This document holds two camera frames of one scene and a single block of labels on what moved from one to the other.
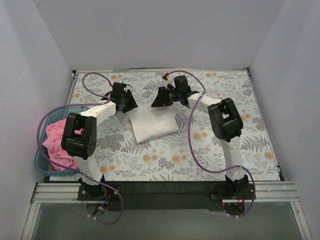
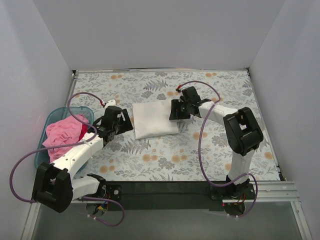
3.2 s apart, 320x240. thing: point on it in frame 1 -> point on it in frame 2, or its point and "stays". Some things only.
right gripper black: (165, 96) -> (175, 110)
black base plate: (166, 195) stays
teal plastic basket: (42, 161) stays
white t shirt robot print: (149, 123) stays
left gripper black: (124, 100) -> (126, 119)
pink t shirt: (53, 143) stays
